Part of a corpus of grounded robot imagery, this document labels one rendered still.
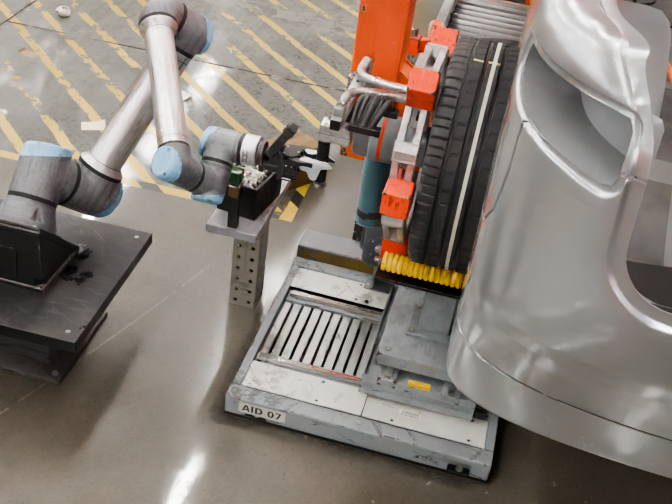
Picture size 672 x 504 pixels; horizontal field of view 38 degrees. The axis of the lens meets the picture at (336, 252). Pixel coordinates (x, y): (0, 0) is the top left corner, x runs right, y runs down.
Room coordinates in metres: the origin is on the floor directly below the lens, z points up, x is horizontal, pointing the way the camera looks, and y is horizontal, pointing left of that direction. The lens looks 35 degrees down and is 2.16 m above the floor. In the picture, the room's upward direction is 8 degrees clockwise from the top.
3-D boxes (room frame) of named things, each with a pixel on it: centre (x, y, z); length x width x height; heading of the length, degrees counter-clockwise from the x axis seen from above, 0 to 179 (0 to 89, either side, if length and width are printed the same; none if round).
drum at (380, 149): (2.51, -0.11, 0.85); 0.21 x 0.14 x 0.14; 81
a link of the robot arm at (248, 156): (2.40, 0.27, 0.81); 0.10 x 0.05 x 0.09; 171
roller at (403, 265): (2.37, -0.26, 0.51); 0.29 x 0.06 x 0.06; 81
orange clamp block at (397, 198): (2.19, -0.14, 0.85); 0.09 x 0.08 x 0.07; 171
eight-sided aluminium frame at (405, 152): (2.50, -0.18, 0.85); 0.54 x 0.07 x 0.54; 171
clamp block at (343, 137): (2.37, 0.05, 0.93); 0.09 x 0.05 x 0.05; 81
